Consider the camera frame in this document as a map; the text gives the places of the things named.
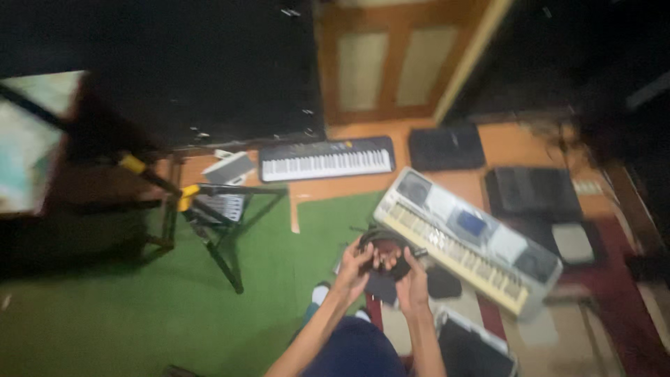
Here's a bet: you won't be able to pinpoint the grey square pad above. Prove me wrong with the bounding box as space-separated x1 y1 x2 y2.
551 223 596 266

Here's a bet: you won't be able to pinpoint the open black equipment case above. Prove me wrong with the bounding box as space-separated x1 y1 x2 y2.
434 307 520 377

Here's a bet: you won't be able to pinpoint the black folding keyboard stand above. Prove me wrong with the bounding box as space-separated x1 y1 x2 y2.
118 153 289 295

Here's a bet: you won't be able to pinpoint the person's right hand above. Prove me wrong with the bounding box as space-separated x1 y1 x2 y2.
378 246 432 315

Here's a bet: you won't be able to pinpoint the small grey keyboard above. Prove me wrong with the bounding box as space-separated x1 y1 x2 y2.
193 193 247 225

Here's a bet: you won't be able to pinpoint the framed picture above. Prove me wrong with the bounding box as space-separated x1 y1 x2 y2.
0 70 87 216

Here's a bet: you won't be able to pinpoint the black pouch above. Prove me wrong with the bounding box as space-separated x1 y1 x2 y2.
427 266 463 300

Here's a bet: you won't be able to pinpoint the wooden door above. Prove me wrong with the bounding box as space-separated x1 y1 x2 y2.
316 0 511 126

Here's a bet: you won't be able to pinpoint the red patterned rug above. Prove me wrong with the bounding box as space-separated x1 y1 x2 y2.
366 215 670 377

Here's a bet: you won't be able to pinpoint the black flat bag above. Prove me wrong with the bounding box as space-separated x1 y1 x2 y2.
408 124 486 172

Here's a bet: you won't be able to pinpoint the person's left hand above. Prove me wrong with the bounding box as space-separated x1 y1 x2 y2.
335 237 379 302

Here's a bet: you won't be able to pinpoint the grey tablet device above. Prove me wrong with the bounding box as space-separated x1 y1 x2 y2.
202 151 256 186

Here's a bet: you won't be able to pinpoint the green carpet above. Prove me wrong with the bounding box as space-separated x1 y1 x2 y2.
0 190 388 377

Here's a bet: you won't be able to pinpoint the person's dark blue trousers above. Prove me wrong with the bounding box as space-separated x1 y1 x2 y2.
299 315 414 377

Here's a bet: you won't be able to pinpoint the silver electronic keyboard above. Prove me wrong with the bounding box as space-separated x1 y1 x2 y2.
373 167 564 318

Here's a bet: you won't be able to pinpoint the black electronic keyboard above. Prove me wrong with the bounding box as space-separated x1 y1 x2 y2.
258 136 396 183

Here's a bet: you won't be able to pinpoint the black keyboard case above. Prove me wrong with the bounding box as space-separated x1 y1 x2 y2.
484 166 584 223

